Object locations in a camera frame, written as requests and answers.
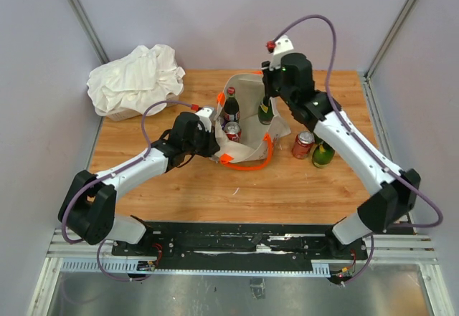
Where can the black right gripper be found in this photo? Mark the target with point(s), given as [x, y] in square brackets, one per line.
[267, 75]

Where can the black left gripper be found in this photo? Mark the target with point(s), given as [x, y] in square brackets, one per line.
[212, 146]

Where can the green glass bottle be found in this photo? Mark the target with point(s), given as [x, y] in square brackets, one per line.
[265, 111]
[322, 155]
[317, 139]

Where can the white canvas tote bag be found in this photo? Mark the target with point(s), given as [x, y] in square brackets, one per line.
[249, 93]

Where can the red soda can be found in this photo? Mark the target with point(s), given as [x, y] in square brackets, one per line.
[233, 131]
[303, 144]

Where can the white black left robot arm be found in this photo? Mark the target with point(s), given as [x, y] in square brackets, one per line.
[89, 206]

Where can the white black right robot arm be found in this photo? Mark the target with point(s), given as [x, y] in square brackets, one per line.
[391, 190]

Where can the glass cola bottle red cap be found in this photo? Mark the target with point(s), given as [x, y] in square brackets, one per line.
[231, 107]

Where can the crumpled white cloth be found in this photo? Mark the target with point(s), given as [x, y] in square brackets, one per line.
[136, 81]

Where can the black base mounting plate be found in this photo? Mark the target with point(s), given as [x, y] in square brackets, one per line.
[240, 240]

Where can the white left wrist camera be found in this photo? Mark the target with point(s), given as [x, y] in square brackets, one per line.
[207, 116]

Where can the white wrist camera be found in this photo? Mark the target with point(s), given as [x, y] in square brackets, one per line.
[281, 47]
[207, 116]

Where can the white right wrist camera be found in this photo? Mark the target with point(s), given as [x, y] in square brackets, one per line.
[281, 47]

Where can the aluminium frame post right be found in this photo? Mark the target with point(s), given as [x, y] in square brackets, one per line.
[389, 39]

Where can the aluminium frame post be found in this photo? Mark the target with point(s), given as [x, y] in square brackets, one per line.
[389, 39]
[87, 27]

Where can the grey slotted cable duct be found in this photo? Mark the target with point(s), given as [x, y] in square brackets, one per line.
[249, 266]

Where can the aluminium frame post left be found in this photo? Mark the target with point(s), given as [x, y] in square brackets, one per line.
[87, 27]

